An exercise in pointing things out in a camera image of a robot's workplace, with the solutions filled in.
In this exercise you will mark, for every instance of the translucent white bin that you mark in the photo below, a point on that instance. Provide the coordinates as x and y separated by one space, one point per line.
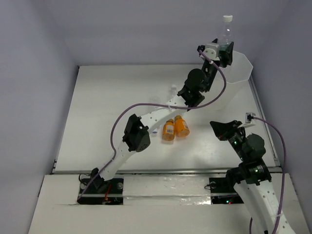
237 74

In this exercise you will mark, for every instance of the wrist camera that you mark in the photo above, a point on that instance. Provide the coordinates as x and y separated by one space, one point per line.
210 50
249 120

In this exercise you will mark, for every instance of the aluminium rail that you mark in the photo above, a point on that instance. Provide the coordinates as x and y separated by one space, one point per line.
149 172

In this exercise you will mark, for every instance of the orange juice bottle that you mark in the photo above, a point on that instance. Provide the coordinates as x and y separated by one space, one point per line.
168 133
181 127

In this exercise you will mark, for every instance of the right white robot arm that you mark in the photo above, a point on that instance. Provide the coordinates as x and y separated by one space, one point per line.
252 180

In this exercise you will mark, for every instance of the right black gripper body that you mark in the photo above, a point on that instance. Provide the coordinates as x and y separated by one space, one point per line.
234 134

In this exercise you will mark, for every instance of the clear bottle white cap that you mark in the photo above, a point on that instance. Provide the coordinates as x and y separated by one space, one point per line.
172 91

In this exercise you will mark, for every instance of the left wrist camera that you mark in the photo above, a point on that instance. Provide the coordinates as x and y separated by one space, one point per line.
210 50

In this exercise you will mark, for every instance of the green label clear bottle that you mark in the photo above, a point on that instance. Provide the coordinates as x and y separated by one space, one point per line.
225 37

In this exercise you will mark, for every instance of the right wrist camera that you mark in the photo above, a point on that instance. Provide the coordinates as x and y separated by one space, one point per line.
249 120

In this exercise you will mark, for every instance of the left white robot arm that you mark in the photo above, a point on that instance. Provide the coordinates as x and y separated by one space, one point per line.
137 131

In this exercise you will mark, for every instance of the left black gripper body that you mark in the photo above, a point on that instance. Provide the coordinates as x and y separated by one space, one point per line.
224 54

